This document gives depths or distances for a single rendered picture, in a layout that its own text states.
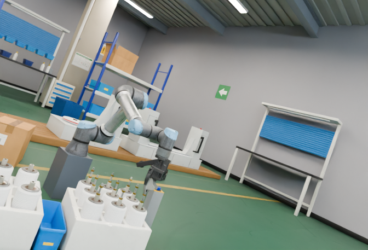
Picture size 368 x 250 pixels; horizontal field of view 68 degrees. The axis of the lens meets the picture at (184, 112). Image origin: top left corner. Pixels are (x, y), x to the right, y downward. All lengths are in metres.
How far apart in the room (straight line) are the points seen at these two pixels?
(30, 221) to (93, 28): 6.97
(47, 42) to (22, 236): 6.33
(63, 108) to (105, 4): 3.45
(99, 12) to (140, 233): 7.09
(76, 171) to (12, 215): 0.73
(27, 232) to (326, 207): 5.27
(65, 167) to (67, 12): 8.48
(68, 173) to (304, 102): 5.34
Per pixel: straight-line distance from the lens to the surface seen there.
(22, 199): 1.35
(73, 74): 7.83
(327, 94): 6.35
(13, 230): 1.37
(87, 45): 7.92
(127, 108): 1.55
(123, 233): 1.47
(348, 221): 5.87
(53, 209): 1.68
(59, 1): 10.09
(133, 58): 6.90
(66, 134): 3.53
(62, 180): 1.98
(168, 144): 1.41
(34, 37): 7.34
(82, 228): 1.40
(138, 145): 4.10
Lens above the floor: 0.74
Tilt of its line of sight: 3 degrees up
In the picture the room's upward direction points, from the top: 21 degrees clockwise
